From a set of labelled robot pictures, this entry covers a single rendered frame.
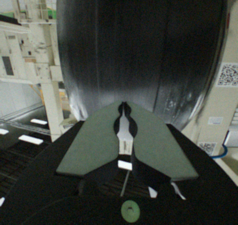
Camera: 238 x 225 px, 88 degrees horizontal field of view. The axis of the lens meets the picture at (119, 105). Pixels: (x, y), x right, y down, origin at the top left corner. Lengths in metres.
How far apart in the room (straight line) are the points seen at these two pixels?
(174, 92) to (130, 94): 0.07
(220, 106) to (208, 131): 0.10
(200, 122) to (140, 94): 0.36
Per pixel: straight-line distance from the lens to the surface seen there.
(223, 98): 0.54
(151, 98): 0.22
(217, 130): 0.59
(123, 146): 0.86
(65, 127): 1.01
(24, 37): 5.12
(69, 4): 0.24
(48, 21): 0.93
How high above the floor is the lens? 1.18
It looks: 21 degrees up
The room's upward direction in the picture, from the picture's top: 179 degrees counter-clockwise
